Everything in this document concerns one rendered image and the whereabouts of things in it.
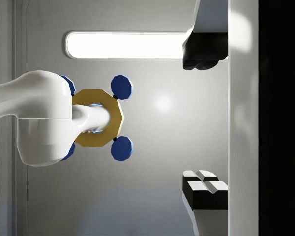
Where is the drone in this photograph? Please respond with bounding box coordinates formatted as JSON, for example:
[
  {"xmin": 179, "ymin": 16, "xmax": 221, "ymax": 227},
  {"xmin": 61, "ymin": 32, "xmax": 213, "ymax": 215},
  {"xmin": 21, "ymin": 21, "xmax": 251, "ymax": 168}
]
[{"xmin": 59, "ymin": 74, "xmax": 134, "ymax": 162}]

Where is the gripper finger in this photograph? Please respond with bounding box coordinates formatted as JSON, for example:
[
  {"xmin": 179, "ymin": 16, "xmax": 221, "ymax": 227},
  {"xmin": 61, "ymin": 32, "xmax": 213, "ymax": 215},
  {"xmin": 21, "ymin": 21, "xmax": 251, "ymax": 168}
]
[
  {"xmin": 182, "ymin": 169, "xmax": 229, "ymax": 236},
  {"xmin": 182, "ymin": 0, "xmax": 229, "ymax": 71}
]

